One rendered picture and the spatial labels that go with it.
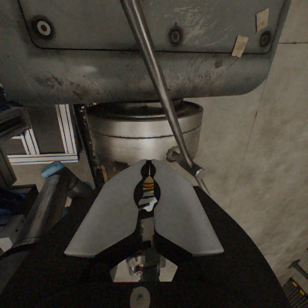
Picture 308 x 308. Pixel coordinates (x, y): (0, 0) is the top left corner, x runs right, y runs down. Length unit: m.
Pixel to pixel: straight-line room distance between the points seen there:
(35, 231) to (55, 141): 1.11
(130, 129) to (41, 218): 0.29
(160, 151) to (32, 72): 0.23
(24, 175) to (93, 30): 1.85
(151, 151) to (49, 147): 1.27
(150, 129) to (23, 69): 0.19
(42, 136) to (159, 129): 1.27
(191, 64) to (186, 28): 0.04
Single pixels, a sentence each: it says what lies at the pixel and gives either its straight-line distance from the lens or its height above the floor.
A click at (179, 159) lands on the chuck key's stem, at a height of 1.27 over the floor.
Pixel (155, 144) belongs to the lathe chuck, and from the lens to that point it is 0.29.
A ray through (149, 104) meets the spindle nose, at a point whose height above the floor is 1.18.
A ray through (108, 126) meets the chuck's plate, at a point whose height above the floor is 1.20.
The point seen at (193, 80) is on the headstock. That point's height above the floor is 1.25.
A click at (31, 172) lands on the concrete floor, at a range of 1.95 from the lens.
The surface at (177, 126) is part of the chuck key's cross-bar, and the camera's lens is 0.18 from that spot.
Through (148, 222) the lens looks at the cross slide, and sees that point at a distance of 0.90.
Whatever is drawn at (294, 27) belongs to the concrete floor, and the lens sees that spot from 2.46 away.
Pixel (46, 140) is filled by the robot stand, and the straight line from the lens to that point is 1.48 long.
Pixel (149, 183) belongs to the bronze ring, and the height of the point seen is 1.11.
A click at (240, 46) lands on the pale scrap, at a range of 0.31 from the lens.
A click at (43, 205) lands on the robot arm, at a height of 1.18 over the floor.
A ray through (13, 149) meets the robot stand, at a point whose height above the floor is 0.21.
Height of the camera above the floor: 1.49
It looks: 59 degrees down
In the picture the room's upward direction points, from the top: 151 degrees clockwise
